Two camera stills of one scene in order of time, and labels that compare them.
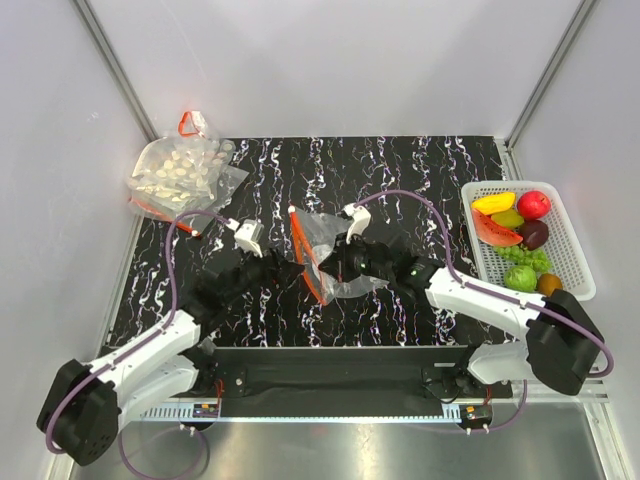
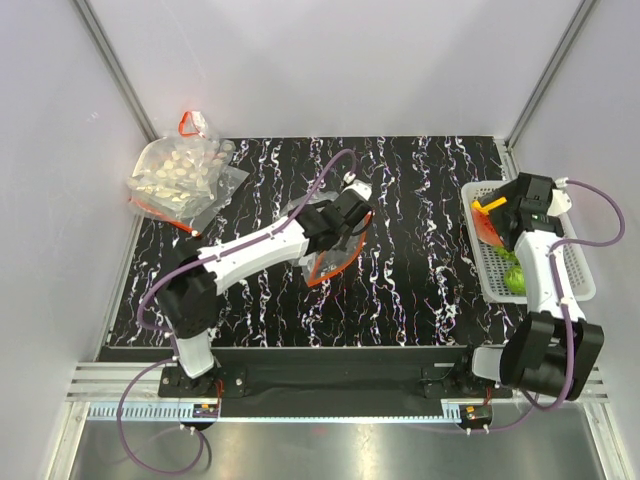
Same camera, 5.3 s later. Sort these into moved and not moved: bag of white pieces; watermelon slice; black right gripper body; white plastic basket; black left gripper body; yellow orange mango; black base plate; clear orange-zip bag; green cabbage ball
Moved: black left gripper body; black right gripper body; clear orange-zip bag
Not moved: yellow orange mango; black base plate; white plastic basket; bag of white pieces; watermelon slice; green cabbage ball
